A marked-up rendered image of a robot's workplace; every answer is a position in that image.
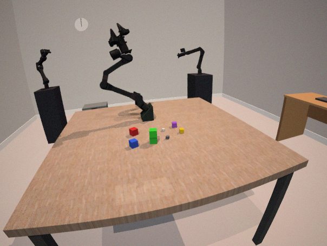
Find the blue block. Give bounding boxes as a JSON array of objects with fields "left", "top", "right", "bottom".
[{"left": 129, "top": 138, "right": 139, "bottom": 148}]

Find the red block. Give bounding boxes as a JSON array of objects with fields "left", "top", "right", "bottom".
[{"left": 129, "top": 127, "right": 138, "bottom": 137}]

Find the green block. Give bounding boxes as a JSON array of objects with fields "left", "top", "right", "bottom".
[
  {"left": 149, "top": 128, "right": 157, "bottom": 138},
  {"left": 149, "top": 138, "right": 157, "bottom": 144}
]

